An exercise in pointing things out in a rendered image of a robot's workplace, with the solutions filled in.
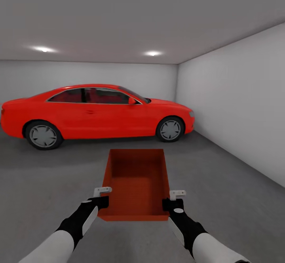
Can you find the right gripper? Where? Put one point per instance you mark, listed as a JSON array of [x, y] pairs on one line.
[[167, 203]]

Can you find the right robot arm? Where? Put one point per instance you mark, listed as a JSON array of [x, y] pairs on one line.
[[203, 247]]

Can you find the car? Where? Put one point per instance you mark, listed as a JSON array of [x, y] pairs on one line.
[[92, 111]]

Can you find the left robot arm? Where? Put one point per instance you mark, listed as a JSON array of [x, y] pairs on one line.
[[60, 245]]

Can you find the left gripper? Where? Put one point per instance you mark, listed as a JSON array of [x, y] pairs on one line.
[[103, 201]]

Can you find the storage box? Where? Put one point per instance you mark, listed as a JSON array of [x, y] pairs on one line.
[[139, 182]]

